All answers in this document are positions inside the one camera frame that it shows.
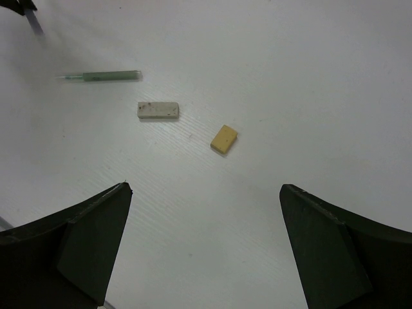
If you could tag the grey-white eraser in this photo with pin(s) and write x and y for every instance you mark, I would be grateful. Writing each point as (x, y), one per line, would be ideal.
(158, 110)

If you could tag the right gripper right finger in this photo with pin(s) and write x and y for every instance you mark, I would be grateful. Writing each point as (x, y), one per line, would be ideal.
(345, 260)

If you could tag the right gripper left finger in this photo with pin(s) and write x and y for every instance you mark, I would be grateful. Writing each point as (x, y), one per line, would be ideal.
(66, 259)

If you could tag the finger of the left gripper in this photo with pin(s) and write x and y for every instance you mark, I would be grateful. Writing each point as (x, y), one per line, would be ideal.
(18, 6)

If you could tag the green-grey slim highlighter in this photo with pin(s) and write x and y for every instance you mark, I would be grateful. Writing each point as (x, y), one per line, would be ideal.
(101, 76)

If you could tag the purple-grey slim highlighter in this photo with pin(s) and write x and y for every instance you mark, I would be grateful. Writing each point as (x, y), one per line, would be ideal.
(34, 23)

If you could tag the tan eraser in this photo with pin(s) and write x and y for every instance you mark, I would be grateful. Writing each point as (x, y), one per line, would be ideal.
(224, 140)

